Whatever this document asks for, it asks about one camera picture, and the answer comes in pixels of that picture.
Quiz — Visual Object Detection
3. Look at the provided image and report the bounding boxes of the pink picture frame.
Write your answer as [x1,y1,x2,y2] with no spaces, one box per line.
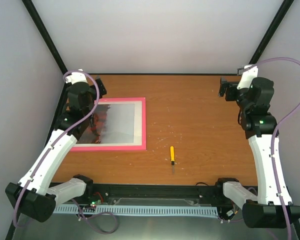
[71,97,146,152]

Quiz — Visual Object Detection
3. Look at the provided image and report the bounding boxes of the yellow handled screwdriver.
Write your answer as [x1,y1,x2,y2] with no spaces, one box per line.
[170,146,175,175]

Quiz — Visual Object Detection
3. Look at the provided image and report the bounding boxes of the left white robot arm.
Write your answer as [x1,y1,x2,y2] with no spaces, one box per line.
[5,70,107,226]

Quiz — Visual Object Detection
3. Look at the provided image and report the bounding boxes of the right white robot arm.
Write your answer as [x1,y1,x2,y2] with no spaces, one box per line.
[216,77,300,229]

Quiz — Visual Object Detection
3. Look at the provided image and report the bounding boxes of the dark red photo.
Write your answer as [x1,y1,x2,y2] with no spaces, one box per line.
[77,103,135,145]

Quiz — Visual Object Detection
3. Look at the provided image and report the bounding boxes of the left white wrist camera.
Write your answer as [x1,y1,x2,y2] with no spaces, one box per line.
[65,72,88,85]

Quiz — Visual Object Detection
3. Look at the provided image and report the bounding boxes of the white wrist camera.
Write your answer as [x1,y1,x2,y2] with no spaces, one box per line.
[236,64,259,90]
[65,72,88,85]

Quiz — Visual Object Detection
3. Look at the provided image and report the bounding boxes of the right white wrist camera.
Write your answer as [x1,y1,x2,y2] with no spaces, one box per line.
[236,64,259,90]

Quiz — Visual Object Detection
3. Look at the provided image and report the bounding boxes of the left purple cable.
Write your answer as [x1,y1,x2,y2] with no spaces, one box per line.
[12,70,102,228]

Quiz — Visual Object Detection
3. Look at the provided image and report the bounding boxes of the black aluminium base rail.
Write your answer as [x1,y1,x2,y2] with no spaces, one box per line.
[75,183,232,207]

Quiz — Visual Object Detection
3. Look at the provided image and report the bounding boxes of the right black corner post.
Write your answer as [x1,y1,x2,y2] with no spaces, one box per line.
[249,0,294,65]

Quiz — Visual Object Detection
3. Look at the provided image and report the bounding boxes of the black corner post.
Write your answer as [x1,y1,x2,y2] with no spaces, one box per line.
[22,0,68,74]
[249,0,294,65]

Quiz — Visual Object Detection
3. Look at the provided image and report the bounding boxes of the light blue cable duct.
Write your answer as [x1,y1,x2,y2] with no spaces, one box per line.
[52,204,220,219]

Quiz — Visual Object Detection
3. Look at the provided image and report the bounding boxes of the left black corner post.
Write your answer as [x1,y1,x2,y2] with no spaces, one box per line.
[22,0,68,74]

